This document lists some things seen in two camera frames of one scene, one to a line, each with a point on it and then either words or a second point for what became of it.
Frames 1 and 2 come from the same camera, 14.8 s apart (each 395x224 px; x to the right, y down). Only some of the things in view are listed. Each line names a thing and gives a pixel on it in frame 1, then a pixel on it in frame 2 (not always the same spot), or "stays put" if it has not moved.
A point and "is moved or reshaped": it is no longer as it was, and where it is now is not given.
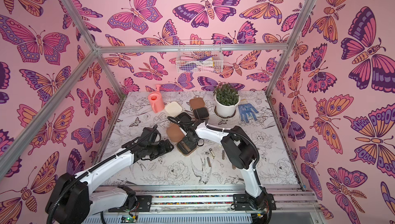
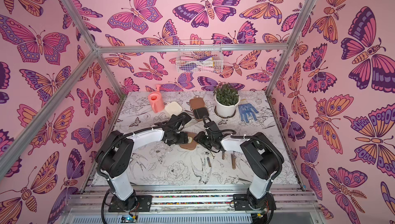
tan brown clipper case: (174, 134) is moved or reshaped
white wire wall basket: (199, 56) stays put
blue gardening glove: (247, 110) stays put
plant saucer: (216, 114) stays put
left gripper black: (164, 150) -> (183, 140)
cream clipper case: (172, 108) stays put
